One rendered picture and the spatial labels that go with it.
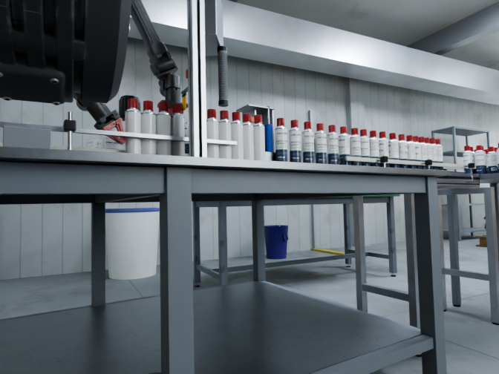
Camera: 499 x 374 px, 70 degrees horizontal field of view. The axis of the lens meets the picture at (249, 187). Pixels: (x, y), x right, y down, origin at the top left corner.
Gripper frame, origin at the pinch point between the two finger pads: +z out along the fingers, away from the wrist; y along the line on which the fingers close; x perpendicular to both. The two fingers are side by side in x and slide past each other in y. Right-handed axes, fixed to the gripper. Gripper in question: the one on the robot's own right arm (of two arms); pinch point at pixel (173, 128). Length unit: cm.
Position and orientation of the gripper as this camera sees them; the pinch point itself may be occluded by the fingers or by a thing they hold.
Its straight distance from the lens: 138.3
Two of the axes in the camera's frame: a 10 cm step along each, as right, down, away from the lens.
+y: -8.6, -0.1, -5.1
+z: 0.2, 10.0, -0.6
